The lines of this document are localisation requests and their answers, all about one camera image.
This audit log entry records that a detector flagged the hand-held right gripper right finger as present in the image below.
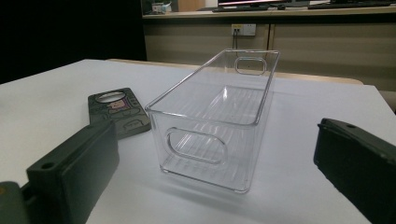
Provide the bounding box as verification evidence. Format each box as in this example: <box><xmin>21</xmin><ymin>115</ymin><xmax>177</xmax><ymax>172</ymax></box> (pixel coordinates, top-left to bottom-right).
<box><xmin>313</xmin><ymin>118</ymin><xmax>396</xmax><ymax>224</ymax></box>

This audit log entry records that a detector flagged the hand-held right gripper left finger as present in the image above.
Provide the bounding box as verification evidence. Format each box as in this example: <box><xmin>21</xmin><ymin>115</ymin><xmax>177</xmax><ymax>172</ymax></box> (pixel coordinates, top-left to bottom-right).
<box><xmin>21</xmin><ymin>119</ymin><xmax>120</xmax><ymax>224</ymax></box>

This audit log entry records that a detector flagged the dark case with hole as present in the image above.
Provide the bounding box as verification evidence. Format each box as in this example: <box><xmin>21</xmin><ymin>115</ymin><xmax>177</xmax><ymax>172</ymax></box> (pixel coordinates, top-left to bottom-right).
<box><xmin>87</xmin><ymin>87</ymin><xmax>152</xmax><ymax>140</ymax></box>

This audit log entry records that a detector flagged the clear plastic storage bin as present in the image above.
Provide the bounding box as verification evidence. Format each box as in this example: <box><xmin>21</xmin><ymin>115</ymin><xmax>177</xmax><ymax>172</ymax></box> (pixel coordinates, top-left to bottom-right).
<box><xmin>145</xmin><ymin>49</ymin><xmax>280</xmax><ymax>194</ymax></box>

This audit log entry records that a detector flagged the black keyboard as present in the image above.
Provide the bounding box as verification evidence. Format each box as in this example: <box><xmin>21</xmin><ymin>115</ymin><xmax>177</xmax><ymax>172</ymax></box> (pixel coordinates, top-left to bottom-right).
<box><xmin>212</xmin><ymin>4</ymin><xmax>283</xmax><ymax>13</ymax></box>
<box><xmin>307</xmin><ymin>0</ymin><xmax>394</xmax><ymax>9</ymax></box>

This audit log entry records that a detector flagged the long wooden desk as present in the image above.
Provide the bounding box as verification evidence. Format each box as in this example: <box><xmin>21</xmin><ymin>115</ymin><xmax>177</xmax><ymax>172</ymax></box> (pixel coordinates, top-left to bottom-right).
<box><xmin>142</xmin><ymin>5</ymin><xmax>396</xmax><ymax>21</ymax></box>

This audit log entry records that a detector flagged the white wall socket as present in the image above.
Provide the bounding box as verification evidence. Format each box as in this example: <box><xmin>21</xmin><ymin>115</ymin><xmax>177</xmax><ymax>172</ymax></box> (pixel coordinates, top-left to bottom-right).
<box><xmin>231</xmin><ymin>23</ymin><xmax>257</xmax><ymax>37</ymax></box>

